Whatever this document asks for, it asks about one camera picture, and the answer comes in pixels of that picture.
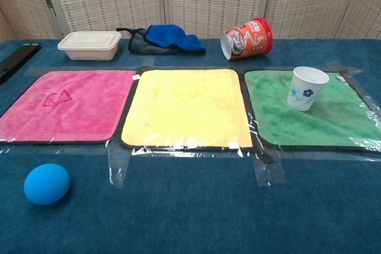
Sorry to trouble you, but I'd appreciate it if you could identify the pink towel mat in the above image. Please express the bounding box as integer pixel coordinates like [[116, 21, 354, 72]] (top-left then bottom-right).
[[0, 70, 138, 146]]

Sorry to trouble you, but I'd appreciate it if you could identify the white woven folding screen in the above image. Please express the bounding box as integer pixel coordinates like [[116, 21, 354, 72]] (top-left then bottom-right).
[[0, 0, 381, 42]]

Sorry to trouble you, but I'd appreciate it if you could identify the black flat bar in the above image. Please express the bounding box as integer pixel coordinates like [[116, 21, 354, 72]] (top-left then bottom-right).
[[0, 43, 42, 85]]

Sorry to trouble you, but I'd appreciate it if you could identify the blue foam ball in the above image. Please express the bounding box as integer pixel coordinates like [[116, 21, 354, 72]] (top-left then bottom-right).
[[23, 163, 71, 206]]

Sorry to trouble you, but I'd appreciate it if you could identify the blue and grey crumpled cloth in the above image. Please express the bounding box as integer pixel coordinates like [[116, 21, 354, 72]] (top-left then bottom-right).
[[115, 24, 207, 57]]

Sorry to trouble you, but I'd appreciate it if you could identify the beige lidded food container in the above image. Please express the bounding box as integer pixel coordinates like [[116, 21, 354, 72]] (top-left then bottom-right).
[[57, 30, 123, 61]]

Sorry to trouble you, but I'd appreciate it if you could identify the green towel mat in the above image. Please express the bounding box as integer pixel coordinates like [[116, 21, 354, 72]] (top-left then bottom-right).
[[243, 70, 381, 153]]

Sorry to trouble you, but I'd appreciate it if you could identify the red instant noodle cup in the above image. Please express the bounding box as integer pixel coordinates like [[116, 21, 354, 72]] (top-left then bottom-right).
[[220, 17, 274, 62]]

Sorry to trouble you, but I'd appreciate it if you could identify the white floral paper cup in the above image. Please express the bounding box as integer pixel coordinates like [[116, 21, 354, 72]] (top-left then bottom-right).
[[286, 66, 330, 112]]

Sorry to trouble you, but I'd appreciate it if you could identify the yellow towel mat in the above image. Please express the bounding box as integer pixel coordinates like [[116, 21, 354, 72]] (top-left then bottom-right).
[[118, 68, 254, 150]]

